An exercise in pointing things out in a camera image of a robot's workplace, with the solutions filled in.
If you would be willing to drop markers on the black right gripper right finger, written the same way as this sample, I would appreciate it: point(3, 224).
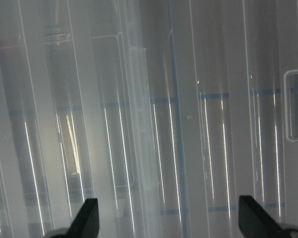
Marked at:
point(255, 222)

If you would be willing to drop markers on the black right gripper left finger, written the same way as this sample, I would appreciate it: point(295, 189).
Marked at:
point(84, 225)

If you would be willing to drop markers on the clear plastic box lid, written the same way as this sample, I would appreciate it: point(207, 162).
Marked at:
point(166, 111)

